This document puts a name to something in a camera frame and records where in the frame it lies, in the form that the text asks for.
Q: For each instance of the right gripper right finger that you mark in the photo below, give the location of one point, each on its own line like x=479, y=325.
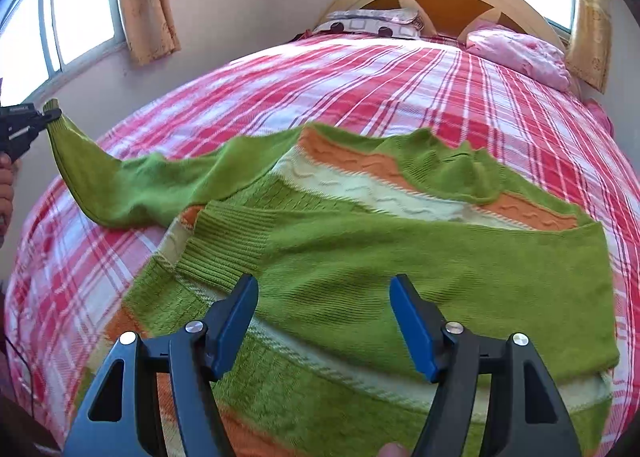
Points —
x=526, y=415

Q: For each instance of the pink pillow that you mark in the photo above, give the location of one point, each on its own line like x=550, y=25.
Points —
x=526, y=54

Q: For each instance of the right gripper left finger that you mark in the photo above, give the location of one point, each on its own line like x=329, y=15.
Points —
x=120, y=413

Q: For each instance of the yellow side window curtain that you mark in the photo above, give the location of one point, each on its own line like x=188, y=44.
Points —
x=149, y=29

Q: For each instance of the white patterned pillow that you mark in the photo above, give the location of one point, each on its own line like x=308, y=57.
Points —
x=396, y=23

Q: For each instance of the pink cloth beside bed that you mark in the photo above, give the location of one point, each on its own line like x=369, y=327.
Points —
x=599, y=114

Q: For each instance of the yellow head window curtain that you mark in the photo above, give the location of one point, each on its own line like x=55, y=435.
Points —
x=589, y=51

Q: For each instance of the side window frame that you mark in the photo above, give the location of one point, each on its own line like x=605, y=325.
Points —
x=46, y=42

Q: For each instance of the person's left hand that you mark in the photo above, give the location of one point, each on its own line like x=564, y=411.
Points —
x=8, y=172

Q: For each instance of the green knitted striped sweater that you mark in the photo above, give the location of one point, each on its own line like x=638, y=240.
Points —
x=324, y=219

